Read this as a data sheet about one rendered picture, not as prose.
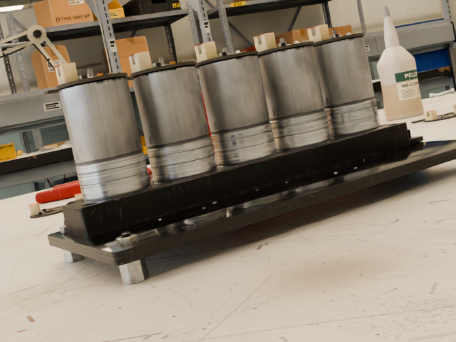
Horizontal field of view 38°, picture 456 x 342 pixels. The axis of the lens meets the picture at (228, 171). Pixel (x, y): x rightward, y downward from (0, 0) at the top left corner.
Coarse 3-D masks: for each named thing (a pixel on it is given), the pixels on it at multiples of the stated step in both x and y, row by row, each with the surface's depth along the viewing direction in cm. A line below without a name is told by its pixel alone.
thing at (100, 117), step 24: (72, 96) 23; (96, 96) 22; (120, 96) 23; (72, 120) 23; (96, 120) 22; (120, 120) 23; (72, 144) 23; (96, 144) 23; (120, 144) 23; (96, 168) 23; (120, 168) 23; (144, 168) 24; (96, 192) 23; (120, 192) 23
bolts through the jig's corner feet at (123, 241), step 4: (64, 224) 24; (60, 228) 24; (64, 228) 24; (60, 232) 24; (64, 232) 24; (124, 232) 19; (128, 232) 19; (120, 236) 19; (124, 236) 19; (128, 236) 19; (132, 236) 19; (136, 236) 19; (120, 240) 19; (124, 240) 19; (128, 240) 19; (132, 240) 19; (136, 240) 19; (120, 244) 19; (124, 244) 19; (128, 244) 19; (132, 244) 19
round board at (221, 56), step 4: (224, 52) 25; (240, 52) 25; (244, 52) 25; (248, 52) 25; (252, 52) 26; (256, 52) 26; (220, 56) 25; (224, 56) 25; (228, 56) 25; (232, 56) 25; (236, 56) 25; (204, 60) 25; (208, 60) 25; (212, 60) 25; (216, 60) 25; (196, 64) 26; (200, 64) 26
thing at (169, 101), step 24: (168, 72) 24; (192, 72) 24; (144, 96) 24; (168, 96) 24; (192, 96) 24; (144, 120) 24; (168, 120) 24; (192, 120) 24; (168, 144) 24; (192, 144) 24; (168, 168) 24; (192, 168) 24
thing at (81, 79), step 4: (80, 76) 23; (84, 76) 23; (88, 76) 23; (100, 76) 22; (104, 76) 22; (108, 76) 23; (112, 76) 23; (116, 76) 23; (120, 76) 23; (124, 76) 23; (80, 80) 22; (84, 80) 22; (88, 80) 22; (92, 80) 22; (64, 84) 23; (68, 84) 22; (72, 84) 22; (76, 84) 22; (60, 88) 23
